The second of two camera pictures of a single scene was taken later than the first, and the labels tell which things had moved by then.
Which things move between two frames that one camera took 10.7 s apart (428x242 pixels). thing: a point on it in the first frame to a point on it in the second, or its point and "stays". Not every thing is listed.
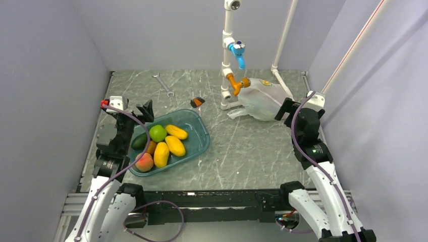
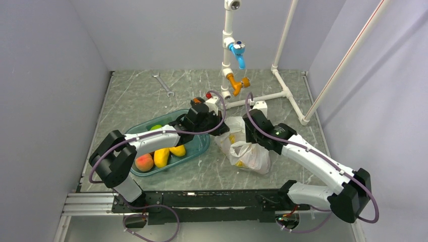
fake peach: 146,163 stays
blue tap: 238,48 stays
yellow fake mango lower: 161,155 stays
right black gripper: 288,103 to 250,137
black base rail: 212,206 stays
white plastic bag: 262,100 to 253,157
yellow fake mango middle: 175,146 stays
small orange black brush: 197,102 stays
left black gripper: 146,110 to 218,119
